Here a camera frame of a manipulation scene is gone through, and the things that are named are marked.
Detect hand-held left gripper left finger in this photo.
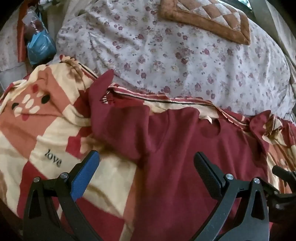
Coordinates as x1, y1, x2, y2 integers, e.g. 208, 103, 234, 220
22, 150, 104, 241

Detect pale floral sheet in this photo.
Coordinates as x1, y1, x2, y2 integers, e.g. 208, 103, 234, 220
0, 11, 26, 73

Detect brown patchwork cushion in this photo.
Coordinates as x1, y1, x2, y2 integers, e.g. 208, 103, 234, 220
158, 0, 251, 46

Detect printed red cream blanket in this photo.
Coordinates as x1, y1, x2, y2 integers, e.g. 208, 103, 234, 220
0, 54, 296, 241

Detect white floral quilt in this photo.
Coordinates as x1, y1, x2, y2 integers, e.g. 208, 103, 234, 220
56, 0, 296, 121

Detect clear plastic bag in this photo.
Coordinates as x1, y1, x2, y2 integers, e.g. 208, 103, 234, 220
21, 5, 47, 39

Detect maroon shirt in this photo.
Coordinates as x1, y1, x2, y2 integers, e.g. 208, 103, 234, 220
88, 69, 281, 241

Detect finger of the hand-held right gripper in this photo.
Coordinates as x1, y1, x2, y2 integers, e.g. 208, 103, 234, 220
272, 165, 296, 184

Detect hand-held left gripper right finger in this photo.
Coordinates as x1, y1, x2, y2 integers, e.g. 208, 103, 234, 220
194, 152, 271, 241

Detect blue plastic bag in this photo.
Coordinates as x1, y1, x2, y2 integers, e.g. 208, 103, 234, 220
26, 30, 57, 66

